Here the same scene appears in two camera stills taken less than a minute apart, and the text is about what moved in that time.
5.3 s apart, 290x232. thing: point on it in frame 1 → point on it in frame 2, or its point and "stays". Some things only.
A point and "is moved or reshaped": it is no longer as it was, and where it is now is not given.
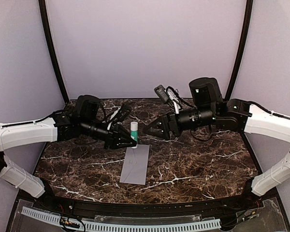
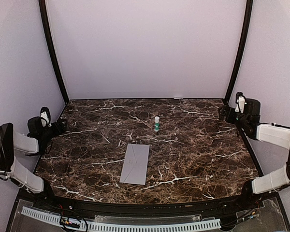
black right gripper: [173, 126] → [230, 109]
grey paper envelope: [135, 165] stays
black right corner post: [245, 36] stays
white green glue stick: [134, 133] is moved or reshaped
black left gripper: [114, 137] → [62, 129]
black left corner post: [43, 10] stays
